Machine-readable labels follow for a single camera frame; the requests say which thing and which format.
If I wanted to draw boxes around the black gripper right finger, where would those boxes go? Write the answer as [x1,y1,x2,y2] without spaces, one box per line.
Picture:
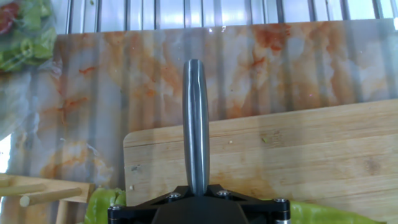
[200,184,292,224]

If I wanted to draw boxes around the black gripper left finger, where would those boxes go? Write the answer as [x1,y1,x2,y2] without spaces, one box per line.
[107,185,198,224]

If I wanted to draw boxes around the wooden cutting board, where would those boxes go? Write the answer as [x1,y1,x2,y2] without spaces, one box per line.
[123,98,398,224]

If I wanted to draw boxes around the steel cleaver knife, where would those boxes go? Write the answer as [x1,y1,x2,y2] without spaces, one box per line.
[182,58,211,197]

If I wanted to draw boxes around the plastic bag of peppers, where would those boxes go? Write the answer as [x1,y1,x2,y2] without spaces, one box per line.
[0,0,57,73]

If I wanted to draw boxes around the red chili pepper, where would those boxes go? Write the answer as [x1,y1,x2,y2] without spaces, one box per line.
[0,2,20,35]

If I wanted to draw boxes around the cut green pepper chunk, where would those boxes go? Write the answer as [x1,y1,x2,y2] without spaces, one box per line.
[83,187,127,224]

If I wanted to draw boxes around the wooden peg rack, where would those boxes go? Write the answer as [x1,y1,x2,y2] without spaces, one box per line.
[0,172,96,224]

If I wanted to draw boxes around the marble pattern plastic mat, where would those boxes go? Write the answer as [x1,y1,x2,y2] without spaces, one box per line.
[0,18,398,224]

